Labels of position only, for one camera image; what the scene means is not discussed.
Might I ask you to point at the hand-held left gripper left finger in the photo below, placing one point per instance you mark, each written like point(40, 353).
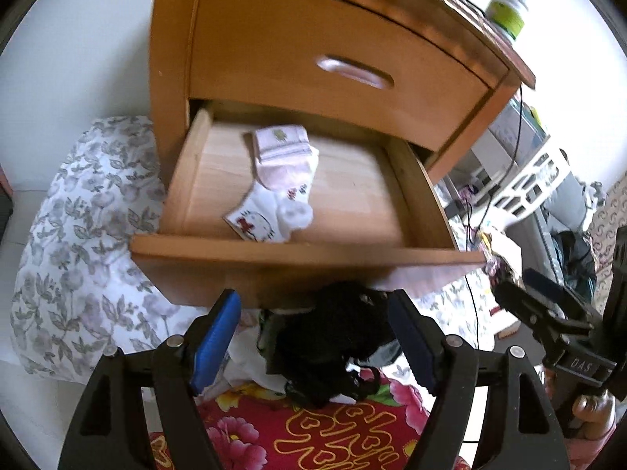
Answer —
point(215, 338)

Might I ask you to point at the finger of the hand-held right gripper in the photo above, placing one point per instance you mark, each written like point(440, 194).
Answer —
point(519, 298)
point(543, 283)

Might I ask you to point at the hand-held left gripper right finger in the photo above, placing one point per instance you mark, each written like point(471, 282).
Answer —
point(416, 342)

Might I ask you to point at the white cloth garment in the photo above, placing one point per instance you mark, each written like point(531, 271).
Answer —
point(245, 352)

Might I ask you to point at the dark green garment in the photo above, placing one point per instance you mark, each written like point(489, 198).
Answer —
point(323, 338)

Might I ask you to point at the white cartoon print socks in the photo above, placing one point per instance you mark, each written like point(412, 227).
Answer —
point(254, 215)

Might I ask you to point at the wooden drawer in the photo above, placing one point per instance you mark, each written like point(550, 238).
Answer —
point(269, 58)
point(343, 196)

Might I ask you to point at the closed wooden drawer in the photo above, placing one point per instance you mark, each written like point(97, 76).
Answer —
point(269, 58)

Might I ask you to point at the person's right hand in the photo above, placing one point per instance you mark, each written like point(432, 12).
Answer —
point(592, 411)

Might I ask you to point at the colourful patterned packet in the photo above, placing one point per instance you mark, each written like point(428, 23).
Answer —
point(499, 267)

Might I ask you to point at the dark clothes pile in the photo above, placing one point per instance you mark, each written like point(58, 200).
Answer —
point(575, 259)

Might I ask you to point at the beige paper sheet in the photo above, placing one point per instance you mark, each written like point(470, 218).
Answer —
point(507, 245)

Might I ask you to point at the white cut-out rack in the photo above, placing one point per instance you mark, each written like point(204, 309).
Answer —
point(524, 196)

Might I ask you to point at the grey sofa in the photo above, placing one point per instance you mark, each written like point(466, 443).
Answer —
point(563, 191)

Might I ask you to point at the beige patterned cloth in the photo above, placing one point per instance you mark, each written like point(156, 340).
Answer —
point(612, 210)

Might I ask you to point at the grey white plush toy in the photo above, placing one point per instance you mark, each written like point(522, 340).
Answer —
point(595, 193)

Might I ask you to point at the red floral blanket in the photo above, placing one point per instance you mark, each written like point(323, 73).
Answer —
point(313, 431)

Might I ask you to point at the yellow toy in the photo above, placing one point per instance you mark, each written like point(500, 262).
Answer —
point(536, 115)

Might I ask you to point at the wooden nightstand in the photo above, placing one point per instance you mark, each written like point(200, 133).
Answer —
point(169, 83)

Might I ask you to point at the white bottle green label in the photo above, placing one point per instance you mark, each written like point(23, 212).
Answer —
point(507, 14)

